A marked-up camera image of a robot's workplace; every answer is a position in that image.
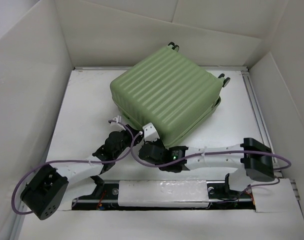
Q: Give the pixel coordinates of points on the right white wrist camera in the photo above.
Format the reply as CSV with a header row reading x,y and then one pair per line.
x,y
150,133

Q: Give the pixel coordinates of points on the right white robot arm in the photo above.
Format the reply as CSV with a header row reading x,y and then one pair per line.
x,y
251,161

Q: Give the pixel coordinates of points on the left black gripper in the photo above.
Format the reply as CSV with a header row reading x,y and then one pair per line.
x,y
125,132

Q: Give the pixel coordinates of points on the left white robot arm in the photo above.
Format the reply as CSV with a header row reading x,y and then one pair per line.
x,y
59,181

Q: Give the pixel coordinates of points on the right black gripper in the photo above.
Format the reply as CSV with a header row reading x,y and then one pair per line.
x,y
158,141

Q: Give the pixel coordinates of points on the green hard-shell suitcase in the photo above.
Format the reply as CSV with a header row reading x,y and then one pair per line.
x,y
170,91

